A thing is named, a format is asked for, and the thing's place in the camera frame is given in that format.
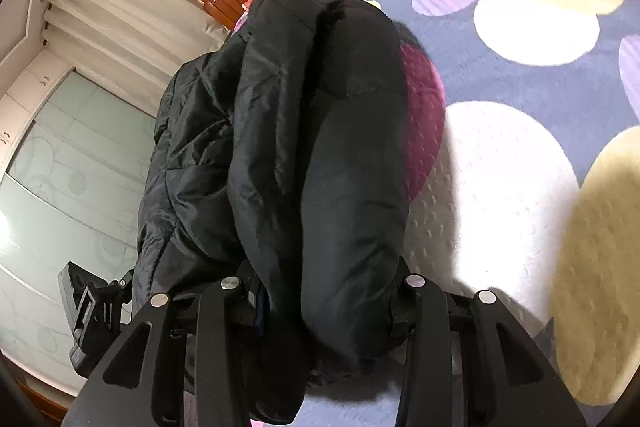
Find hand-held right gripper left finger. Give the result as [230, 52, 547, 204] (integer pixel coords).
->
[65, 274, 273, 427]

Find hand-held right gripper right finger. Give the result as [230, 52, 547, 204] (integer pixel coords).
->
[389, 257, 589, 427]

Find black puffer jacket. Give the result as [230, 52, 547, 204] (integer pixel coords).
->
[136, 0, 448, 427]

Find frosted glass wardrobe door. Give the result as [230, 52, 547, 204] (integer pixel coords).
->
[0, 67, 163, 408]

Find polka dot bedsheet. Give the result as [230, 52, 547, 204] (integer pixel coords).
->
[235, 0, 640, 427]

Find cream curtain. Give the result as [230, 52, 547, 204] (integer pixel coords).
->
[42, 0, 233, 118]

